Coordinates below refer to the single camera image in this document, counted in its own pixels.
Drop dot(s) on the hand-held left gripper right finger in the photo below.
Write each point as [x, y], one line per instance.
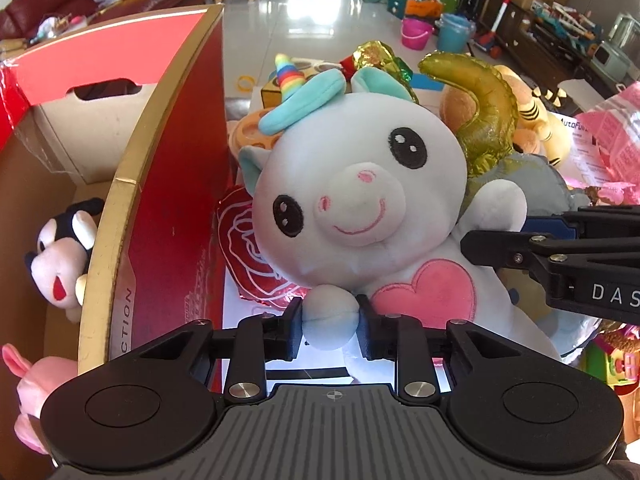
[367, 330]

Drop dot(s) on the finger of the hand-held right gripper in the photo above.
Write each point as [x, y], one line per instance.
[500, 247]
[547, 225]

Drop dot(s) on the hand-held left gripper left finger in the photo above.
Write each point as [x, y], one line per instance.
[292, 330]

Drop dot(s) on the white unicorn plush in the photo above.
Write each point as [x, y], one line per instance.
[360, 160]

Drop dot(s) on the red cardboard box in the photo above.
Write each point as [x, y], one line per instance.
[170, 210]

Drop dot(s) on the black mouse plush red shorts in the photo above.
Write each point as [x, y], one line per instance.
[55, 260]

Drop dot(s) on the white printed paper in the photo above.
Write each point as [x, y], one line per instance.
[585, 160]

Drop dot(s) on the yellow striped tiger plush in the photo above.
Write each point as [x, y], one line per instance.
[555, 135]

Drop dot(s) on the red rose foil balloon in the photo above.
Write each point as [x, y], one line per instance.
[245, 240]

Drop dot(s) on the pink printed plastic bag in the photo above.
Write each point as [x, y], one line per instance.
[615, 130]

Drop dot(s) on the gold foil balloon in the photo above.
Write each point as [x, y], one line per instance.
[492, 110]

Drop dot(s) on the pale green toy oven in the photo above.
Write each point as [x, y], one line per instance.
[610, 60]

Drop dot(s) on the orange plastic toy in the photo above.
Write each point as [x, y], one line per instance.
[245, 135]

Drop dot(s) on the dark wooden cabinet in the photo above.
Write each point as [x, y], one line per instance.
[515, 25]

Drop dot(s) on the blue plastic bucket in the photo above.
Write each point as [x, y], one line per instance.
[455, 35]

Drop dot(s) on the kick scooter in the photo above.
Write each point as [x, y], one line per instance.
[501, 15]

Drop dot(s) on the pink plastic bucket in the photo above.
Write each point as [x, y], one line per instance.
[415, 35]

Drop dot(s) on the blue and orange toy box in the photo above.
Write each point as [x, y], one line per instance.
[415, 5]

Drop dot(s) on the dark red leather sofa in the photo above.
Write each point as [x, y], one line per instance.
[30, 10]

